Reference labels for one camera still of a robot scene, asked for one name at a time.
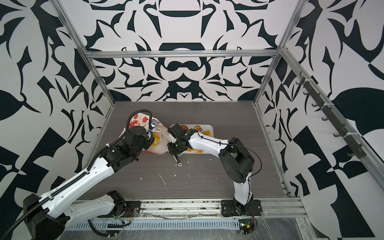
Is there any yellow ring fake bread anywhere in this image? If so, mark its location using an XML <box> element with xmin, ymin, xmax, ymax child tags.
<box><xmin>151</xmin><ymin>133</ymin><xmax>161</xmax><ymax>147</ymax></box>

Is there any red white paper bag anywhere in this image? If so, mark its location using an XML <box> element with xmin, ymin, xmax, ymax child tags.
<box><xmin>128</xmin><ymin>113</ymin><xmax>170</xmax><ymax>155</ymax></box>

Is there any black corrugated cable hose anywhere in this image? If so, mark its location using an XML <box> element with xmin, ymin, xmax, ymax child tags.
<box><xmin>0</xmin><ymin>170</ymin><xmax>133</xmax><ymax>240</ymax></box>

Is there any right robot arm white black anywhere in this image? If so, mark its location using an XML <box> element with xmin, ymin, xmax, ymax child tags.
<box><xmin>167</xmin><ymin>124</ymin><xmax>255</xmax><ymax>215</ymax></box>

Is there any grey wall hook rack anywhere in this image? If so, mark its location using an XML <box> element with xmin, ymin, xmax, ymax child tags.
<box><xmin>297</xmin><ymin>72</ymin><xmax>367</xmax><ymax>159</ymax></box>

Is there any white plastic tray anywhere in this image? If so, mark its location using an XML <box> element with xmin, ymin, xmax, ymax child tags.
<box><xmin>167</xmin><ymin>124</ymin><xmax>214</xmax><ymax>156</ymax></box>

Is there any yellow shell fake bread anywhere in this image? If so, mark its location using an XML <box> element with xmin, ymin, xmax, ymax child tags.
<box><xmin>187</xmin><ymin>148</ymin><xmax>204</xmax><ymax>154</ymax></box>

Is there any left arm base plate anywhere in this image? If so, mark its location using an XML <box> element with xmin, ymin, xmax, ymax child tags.
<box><xmin>98</xmin><ymin>201</ymin><xmax>142</xmax><ymax>218</ymax></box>

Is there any small circuit board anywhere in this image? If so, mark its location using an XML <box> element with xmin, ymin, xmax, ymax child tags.
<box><xmin>239</xmin><ymin>218</ymin><xmax>258</xmax><ymax>235</ymax></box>

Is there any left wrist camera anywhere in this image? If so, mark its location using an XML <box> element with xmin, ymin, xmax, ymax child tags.
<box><xmin>150</xmin><ymin>119</ymin><xmax>159</xmax><ymax>129</ymax></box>

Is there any long striped fake bread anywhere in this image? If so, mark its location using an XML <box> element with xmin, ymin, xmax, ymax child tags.
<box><xmin>194</xmin><ymin>125</ymin><xmax>203</xmax><ymax>133</ymax></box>

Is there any white slotted cable duct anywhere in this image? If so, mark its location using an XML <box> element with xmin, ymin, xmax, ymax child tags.
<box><xmin>59</xmin><ymin>218</ymin><xmax>241</xmax><ymax>231</ymax></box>

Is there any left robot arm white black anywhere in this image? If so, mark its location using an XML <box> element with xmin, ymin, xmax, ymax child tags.
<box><xmin>23</xmin><ymin>125</ymin><xmax>155</xmax><ymax>240</ymax></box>

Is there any brown fake croissant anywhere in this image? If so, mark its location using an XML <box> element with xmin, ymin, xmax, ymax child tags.
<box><xmin>180</xmin><ymin>125</ymin><xmax>189</xmax><ymax>131</ymax></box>

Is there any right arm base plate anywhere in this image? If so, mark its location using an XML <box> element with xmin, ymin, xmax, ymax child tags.
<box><xmin>221</xmin><ymin>200</ymin><xmax>263</xmax><ymax>217</ymax></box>

